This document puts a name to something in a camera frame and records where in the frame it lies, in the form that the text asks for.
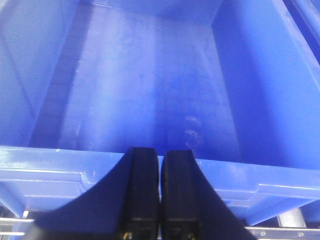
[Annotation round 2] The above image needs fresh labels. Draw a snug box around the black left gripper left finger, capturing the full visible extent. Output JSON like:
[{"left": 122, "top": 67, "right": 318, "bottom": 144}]
[{"left": 23, "top": 147, "right": 160, "bottom": 240}]

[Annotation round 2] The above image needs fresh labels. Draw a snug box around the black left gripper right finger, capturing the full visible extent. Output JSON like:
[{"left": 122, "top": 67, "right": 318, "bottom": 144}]
[{"left": 161, "top": 150, "right": 255, "bottom": 240}]

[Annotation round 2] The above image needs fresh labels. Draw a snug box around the upper left blue bin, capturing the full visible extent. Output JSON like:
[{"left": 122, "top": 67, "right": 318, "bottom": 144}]
[{"left": 0, "top": 0, "right": 320, "bottom": 226}]

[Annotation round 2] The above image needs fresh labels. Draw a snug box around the steel shelf front rail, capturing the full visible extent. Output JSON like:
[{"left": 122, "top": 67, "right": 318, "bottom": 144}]
[{"left": 0, "top": 216, "right": 320, "bottom": 240}]

